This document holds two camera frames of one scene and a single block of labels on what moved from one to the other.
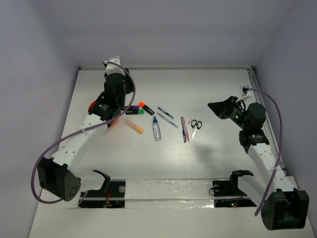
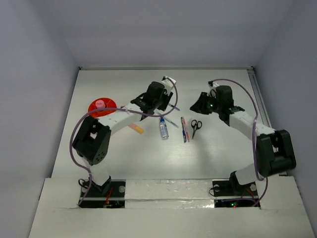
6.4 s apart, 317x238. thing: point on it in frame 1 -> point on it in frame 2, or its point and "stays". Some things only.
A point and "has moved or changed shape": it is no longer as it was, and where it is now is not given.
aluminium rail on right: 270,129 stays
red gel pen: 186,129 stays
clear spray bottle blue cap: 156,130 -> 164,128
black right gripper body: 235,113 -> 211,104
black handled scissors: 195,125 stays
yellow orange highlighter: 134,127 stays
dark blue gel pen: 164,111 has moved or changed shape
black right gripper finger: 220,108 -> 199,106
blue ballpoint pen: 184,132 stays
